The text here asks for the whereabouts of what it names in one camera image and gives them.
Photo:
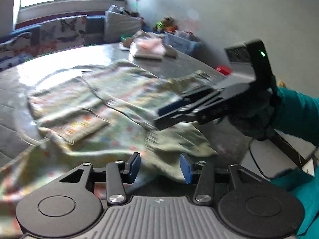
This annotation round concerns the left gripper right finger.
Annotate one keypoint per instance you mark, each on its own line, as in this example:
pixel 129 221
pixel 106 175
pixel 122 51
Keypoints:
pixel 201 173

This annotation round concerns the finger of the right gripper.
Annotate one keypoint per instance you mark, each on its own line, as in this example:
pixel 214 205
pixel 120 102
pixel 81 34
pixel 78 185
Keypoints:
pixel 173 106
pixel 171 119

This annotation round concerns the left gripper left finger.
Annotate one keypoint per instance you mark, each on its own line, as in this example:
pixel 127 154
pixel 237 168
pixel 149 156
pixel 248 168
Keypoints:
pixel 119 173

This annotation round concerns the green patterned baby garment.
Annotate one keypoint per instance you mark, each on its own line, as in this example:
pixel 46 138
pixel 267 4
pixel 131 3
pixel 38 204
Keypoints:
pixel 108 121

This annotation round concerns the teal sleeved right forearm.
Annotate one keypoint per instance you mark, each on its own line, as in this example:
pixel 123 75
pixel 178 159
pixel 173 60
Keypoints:
pixel 298 115

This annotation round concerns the dark gloved right hand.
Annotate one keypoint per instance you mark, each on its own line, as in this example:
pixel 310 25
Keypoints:
pixel 256 115

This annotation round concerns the red round cap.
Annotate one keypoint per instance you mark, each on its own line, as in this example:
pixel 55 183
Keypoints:
pixel 224 70

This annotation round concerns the beige crumpled garment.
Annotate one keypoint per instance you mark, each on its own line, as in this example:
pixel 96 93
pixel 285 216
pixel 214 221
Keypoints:
pixel 170 51

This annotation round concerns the blue storage box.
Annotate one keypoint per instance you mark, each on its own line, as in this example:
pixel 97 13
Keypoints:
pixel 186 46

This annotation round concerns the pink white folded cloth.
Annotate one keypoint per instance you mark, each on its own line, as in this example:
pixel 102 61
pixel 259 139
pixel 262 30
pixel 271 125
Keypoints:
pixel 148 48

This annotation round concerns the plush toy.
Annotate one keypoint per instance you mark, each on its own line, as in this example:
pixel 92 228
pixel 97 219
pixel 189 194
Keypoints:
pixel 167 24

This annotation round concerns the green plastic bowl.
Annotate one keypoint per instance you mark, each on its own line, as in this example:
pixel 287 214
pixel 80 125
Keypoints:
pixel 125 37

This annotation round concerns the grey pillow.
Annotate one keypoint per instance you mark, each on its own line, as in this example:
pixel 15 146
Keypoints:
pixel 118 23

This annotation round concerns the blue sofa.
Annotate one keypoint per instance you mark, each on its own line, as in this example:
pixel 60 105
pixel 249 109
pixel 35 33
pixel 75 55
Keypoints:
pixel 94 34

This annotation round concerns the right butterfly cushion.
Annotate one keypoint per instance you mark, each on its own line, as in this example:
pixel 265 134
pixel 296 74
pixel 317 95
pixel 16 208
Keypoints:
pixel 62 33

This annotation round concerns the butterfly cushion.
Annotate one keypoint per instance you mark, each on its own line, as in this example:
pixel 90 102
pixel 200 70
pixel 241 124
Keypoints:
pixel 15 51
pixel 62 33

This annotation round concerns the left butterfly cushion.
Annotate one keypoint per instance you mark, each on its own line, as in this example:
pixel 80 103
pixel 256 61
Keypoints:
pixel 15 51

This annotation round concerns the black camera module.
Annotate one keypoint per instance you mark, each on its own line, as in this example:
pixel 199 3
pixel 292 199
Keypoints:
pixel 254 54

